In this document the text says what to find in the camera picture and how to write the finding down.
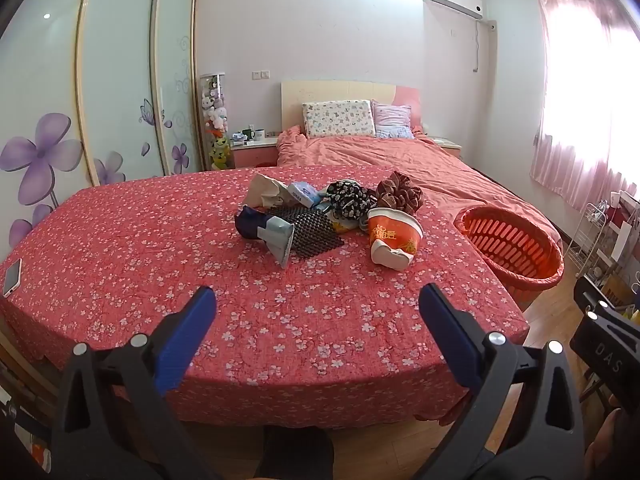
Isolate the air conditioner pipe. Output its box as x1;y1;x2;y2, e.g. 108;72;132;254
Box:
472;20;498;73

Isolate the floral print pillow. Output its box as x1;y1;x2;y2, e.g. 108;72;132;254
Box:
301;100;377;139

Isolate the bed with salmon duvet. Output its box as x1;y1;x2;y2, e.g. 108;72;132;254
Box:
276;125;563;241

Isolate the black floral cloth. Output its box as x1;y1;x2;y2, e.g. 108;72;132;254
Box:
326;179;378;221

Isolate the beige pink headboard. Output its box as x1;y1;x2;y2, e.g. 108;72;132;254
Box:
281;80;422;133

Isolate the flower print sliding wardrobe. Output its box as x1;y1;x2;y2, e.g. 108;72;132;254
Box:
0;0;205;266

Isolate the plush toy display column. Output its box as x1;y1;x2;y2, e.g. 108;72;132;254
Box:
199;74;233;171

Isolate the white wire rack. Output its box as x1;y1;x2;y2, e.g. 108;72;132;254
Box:
567;202;613;278

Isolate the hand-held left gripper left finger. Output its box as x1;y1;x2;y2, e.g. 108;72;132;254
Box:
52;286;221;480

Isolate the black egg crate mat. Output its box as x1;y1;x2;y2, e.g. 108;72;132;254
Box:
272;205;346;260

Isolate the blue tissue packet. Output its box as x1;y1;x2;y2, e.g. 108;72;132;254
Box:
287;181;321;207

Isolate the dark blue bag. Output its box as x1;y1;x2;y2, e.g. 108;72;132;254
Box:
234;206;273;242

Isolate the white air conditioner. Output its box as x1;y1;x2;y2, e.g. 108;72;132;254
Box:
422;0;485;22

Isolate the person's right hand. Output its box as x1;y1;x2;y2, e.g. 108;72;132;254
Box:
584;406;628;480

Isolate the pink white nightstand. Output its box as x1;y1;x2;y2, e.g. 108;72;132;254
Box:
230;136;280;168
430;136;462;161

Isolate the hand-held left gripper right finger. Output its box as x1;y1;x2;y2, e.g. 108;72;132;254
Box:
419;283;586;480

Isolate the white crushed cup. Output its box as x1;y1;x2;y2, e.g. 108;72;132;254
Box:
370;240;416;271

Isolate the orange instant noodle cup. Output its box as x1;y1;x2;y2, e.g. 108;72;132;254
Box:
366;207;424;257

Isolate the white smartphone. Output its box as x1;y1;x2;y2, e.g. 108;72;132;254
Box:
2;258;24;298

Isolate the orange plastic laundry basket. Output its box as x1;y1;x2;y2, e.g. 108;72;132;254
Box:
454;206;565;306

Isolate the red floral tablecloth table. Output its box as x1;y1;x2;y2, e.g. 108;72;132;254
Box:
0;165;531;431

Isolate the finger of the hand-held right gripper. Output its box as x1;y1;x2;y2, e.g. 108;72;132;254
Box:
574;276;640;335

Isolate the pink curtain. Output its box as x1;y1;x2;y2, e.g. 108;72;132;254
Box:
529;0;640;216

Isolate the pink striped pillow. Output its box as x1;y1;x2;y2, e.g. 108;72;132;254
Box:
371;101;417;140

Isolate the brown plaid cloth scrunchie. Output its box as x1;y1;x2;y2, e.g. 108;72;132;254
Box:
376;171;425;215

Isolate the white paper bag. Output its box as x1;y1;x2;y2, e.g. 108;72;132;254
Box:
247;173;293;209

